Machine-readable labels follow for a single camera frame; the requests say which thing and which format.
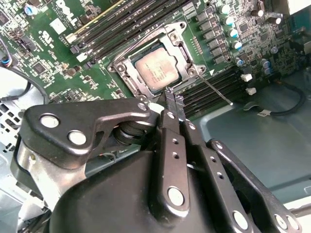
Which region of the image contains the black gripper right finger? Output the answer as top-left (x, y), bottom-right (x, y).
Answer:
top-left (175, 94), bottom-right (302, 233)

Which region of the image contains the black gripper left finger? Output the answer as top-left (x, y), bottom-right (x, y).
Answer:
top-left (20, 87), bottom-right (191, 220)

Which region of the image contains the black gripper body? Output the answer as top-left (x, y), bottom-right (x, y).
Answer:
top-left (11, 117), bottom-right (228, 233)

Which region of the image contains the silver CPU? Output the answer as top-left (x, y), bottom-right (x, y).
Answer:
top-left (135, 47), bottom-right (179, 90)

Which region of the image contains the metal socket cover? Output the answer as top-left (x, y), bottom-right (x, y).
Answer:
top-left (109, 21), bottom-right (207, 98)

